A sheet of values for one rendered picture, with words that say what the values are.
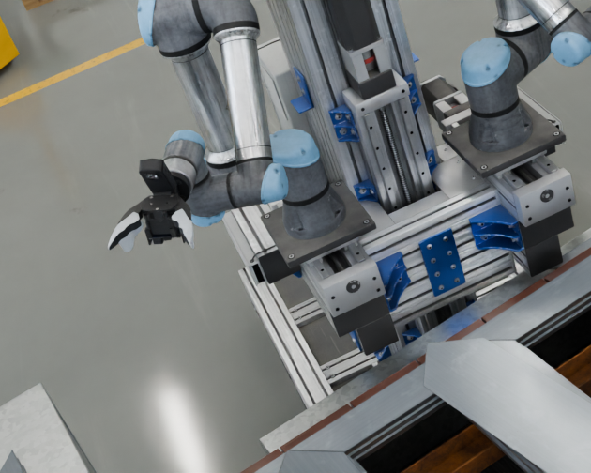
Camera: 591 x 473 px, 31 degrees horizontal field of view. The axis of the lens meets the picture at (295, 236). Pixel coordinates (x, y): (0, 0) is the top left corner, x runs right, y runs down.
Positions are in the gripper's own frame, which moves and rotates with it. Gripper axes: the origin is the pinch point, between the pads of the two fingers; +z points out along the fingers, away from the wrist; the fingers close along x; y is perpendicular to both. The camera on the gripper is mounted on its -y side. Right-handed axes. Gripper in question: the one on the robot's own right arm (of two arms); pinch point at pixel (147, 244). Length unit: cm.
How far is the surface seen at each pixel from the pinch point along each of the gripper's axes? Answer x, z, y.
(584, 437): -75, 3, 51
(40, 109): 184, -343, 173
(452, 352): -50, -25, 54
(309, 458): -20, 0, 59
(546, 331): -70, -30, 54
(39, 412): 36, -3, 46
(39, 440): 34, 5, 46
